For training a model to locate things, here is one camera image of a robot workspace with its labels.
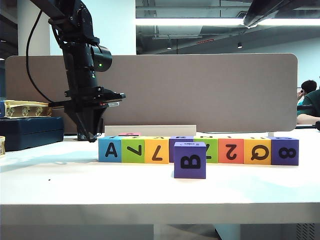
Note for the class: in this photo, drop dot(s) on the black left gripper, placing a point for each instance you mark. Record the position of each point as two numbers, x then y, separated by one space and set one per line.
87 100

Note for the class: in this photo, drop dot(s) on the blue block with fish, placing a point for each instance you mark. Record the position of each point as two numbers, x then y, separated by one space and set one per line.
110 150

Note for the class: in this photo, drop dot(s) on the green block with duck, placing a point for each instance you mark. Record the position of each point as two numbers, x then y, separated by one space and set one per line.
133 150

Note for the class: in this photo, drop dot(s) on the yellow block with seven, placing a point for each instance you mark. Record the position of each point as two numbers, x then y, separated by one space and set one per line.
156 151

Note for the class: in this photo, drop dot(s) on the purple block with giraffe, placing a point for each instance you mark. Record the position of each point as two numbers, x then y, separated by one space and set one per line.
171 152

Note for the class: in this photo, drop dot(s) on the green block with N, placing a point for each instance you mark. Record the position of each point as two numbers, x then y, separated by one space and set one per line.
212 150

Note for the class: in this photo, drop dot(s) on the orange block with two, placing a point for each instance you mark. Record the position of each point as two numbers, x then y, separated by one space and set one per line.
231 151

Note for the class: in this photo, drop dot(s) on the yellow block with Q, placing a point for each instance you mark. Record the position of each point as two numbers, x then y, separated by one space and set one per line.
257 151

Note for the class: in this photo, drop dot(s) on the purple block with eight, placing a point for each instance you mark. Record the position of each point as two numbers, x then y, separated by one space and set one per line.
285 151

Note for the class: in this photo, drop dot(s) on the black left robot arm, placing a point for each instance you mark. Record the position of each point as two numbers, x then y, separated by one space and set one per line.
80 50

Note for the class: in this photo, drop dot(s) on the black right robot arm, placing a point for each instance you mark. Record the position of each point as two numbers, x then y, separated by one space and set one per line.
265 11

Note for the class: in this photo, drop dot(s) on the red letter block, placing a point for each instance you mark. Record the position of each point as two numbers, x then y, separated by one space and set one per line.
130 134

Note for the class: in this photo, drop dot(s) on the black mug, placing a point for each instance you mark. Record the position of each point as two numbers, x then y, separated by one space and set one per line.
80 137

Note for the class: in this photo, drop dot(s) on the dark blue box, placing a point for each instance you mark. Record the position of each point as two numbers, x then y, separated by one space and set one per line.
32 132

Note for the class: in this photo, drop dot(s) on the cream patterned box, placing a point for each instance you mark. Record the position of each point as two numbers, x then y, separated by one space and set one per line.
27 110

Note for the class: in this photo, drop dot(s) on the small blue box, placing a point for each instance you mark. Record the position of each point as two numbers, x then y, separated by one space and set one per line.
2 110

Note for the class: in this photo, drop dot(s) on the wooden block box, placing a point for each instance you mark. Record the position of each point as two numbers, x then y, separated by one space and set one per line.
2 147

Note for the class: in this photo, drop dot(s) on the purple block with orange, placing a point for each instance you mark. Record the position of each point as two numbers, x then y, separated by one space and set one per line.
190 161

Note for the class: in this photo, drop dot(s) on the black ceiling spotlight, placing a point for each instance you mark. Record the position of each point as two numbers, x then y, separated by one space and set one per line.
169 47
240 45

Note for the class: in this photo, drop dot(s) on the brown desk divider panel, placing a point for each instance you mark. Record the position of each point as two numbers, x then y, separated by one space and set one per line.
200 92

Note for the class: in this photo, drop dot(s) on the red ceiling sign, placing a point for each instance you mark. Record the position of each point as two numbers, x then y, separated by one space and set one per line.
205 41

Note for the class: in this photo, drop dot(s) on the white ceiling light strip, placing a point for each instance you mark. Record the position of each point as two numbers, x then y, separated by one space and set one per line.
190 22

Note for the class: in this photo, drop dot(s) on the white divider foot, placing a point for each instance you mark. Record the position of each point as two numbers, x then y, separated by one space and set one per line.
271 135

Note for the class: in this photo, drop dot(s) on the person in dark green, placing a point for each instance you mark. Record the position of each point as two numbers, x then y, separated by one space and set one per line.
311 105

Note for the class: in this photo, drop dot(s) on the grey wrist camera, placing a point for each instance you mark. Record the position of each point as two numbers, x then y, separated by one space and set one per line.
113 103

